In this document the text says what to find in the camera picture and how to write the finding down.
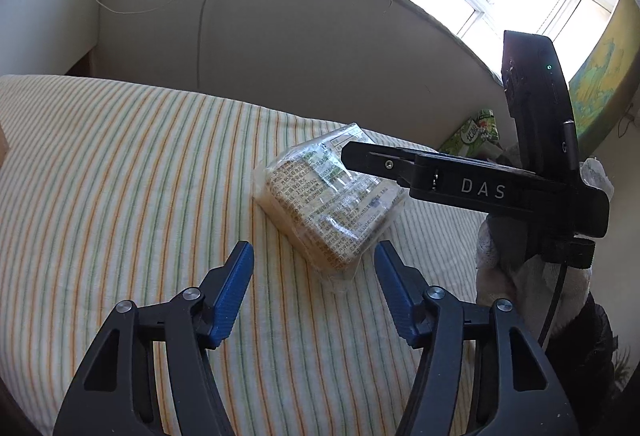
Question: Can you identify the grey cable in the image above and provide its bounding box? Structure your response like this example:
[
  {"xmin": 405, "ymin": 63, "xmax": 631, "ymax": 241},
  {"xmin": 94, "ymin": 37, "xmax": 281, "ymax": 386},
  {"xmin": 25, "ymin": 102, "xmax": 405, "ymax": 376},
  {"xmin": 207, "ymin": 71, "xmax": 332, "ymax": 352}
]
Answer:
[{"xmin": 195, "ymin": 0, "xmax": 246, "ymax": 91}]

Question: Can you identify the white crumpled plastic bag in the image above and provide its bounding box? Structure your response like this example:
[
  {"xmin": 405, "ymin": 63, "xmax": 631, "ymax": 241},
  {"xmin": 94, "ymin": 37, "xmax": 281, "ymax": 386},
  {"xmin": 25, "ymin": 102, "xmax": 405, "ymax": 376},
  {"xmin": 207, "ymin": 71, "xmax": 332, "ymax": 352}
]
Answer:
[{"xmin": 580, "ymin": 156, "xmax": 615, "ymax": 202}]

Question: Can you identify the person's right forearm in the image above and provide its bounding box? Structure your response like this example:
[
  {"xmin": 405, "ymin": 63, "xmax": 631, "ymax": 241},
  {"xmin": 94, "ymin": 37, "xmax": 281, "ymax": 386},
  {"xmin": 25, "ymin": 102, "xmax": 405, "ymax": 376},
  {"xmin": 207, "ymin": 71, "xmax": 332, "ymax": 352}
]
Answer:
[{"xmin": 542, "ymin": 291, "xmax": 621, "ymax": 397}]

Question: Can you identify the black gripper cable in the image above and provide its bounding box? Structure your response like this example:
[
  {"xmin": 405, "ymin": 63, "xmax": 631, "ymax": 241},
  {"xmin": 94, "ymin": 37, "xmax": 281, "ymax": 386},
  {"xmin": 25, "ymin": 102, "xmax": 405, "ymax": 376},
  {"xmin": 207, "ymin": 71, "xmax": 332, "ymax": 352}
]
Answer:
[{"xmin": 537, "ymin": 261, "xmax": 571, "ymax": 347}]

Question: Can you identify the person's right hand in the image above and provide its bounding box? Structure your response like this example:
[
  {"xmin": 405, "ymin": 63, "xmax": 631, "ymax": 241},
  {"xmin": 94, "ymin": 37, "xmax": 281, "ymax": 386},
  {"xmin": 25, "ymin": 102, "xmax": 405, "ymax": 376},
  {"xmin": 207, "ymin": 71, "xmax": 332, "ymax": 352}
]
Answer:
[{"xmin": 474, "ymin": 215, "xmax": 592, "ymax": 343}]

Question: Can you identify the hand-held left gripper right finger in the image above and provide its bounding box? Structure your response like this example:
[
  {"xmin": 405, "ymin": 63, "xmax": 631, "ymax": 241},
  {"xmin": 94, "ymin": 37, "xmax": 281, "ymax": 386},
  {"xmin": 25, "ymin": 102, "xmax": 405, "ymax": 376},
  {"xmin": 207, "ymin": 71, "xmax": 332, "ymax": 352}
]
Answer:
[{"xmin": 374, "ymin": 241, "xmax": 593, "ymax": 436}]

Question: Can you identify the green snack packet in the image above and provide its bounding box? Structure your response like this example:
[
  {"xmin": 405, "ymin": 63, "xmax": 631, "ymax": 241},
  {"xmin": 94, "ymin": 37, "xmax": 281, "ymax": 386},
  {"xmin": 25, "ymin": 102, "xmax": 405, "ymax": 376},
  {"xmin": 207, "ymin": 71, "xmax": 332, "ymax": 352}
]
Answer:
[{"xmin": 439, "ymin": 108, "xmax": 502, "ymax": 157}]

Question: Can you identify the yellow green wall poster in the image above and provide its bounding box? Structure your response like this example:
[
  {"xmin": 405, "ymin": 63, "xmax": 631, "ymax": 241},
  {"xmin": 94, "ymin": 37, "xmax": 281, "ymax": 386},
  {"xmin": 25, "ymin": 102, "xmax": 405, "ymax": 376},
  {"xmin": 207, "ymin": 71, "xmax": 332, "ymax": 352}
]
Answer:
[{"xmin": 570, "ymin": 0, "xmax": 640, "ymax": 152}]

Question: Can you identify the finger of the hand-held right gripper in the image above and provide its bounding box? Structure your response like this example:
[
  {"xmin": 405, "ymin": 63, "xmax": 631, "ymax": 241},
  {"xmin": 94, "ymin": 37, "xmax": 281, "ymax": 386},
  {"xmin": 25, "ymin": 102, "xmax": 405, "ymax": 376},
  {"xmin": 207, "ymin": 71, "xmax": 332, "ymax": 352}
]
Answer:
[{"xmin": 342, "ymin": 141, "xmax": 419, "ymax": 190}]

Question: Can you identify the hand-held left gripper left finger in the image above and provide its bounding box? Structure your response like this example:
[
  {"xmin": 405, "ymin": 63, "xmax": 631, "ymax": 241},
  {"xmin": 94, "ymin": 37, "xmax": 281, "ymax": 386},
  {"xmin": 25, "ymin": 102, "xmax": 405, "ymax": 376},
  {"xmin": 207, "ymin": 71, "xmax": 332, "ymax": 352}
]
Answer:
[{"xmin": 52, "ymin": 241, "xmax": 255, "ymax": 436}]

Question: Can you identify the clear bread packet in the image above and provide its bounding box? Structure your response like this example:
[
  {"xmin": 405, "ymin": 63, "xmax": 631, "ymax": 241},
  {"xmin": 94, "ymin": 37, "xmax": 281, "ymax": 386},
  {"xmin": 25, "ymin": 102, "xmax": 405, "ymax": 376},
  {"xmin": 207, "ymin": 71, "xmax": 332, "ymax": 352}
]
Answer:
[{"xmin": 252, "ymin": 122, "xmax": 407, "ymax": 293}]

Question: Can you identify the striped bed sheet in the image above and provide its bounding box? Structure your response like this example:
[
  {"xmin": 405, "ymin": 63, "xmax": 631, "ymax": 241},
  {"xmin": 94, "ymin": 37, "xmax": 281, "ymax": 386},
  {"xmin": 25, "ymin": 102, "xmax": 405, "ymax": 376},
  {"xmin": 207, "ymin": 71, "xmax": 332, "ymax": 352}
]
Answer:
[{"xmin": 0, "ymin": 75, "xmax": 506, "ymax": 436}]

